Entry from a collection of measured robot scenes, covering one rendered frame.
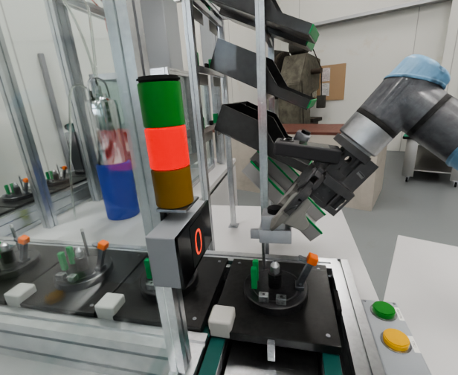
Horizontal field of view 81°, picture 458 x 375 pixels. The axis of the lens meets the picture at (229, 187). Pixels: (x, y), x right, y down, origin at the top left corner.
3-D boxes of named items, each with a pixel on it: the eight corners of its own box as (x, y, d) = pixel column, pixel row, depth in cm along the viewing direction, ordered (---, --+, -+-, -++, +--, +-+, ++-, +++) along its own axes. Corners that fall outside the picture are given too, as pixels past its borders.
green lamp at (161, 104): (191, 122, 34) (186, 81, 33) (175, 127, 30) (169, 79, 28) (155, 124, 36) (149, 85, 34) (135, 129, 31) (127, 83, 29)
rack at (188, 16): (278, 225, 114) (276, 7, 89) (272, 280, 80) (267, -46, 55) (230, 223, 119) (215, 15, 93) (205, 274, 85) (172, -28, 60)
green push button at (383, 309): (390, 309, 56) (391, 301, 55) (397, 324, 52) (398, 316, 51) (369, 306, 57) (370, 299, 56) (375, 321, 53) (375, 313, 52)
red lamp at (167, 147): (195, 161, 36) (191, 123, 35) (181, 170, 31) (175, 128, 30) (160, 161, 37) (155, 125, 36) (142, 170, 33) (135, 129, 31)
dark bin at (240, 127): (311, 162, 81) (323, 140, 78) (305, 173, 70) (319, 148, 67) (231, 124, 87) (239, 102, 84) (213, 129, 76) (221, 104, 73)
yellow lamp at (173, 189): (198, 196, 38) (195, 161, 36) (186, 210, 33) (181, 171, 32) (166, 195, 39) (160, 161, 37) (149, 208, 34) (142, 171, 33)
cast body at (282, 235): (291, 234, 57) (291, 203, 55) (291, 244, 53) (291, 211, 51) (252, 232, 59) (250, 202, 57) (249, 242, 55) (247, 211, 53)
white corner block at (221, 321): (236, 321, 55) (235, 306, 54) (231, 340, 51) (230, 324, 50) (214, 318, 56) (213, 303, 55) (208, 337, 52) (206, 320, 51)
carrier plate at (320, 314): (325, 271, 69) (326, 264, 68) (340, 356, 47) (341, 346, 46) (233, 264, 74) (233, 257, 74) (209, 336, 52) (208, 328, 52)
